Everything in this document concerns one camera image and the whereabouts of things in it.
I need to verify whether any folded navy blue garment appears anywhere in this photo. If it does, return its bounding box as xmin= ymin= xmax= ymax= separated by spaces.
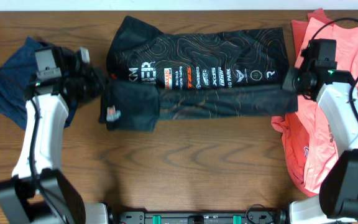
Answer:
xmin=0 ymin=36 xmax=79 ymax=131

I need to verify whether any light pink printed t-shirt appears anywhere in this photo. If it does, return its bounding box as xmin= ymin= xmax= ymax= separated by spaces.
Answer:
xmin=293 ymin=17 xmax=358 ymax=195

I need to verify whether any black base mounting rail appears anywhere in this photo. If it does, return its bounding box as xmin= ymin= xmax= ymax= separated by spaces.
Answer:
xmin=85 ymin=202 xmax=291 ymax=224

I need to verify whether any black printed cycling jersey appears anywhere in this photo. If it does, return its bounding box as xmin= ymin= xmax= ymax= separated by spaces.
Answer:
xmin=99 ymin=16 xmax=298 ymax=131

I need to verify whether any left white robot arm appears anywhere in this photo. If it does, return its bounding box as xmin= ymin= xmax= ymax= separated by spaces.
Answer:
xmin=0 ymin=46 xmax=111 ymax=224

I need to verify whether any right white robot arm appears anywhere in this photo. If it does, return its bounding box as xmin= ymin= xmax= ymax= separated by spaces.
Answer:
xmin=283 ymin=39 xmax=358 ymax=223

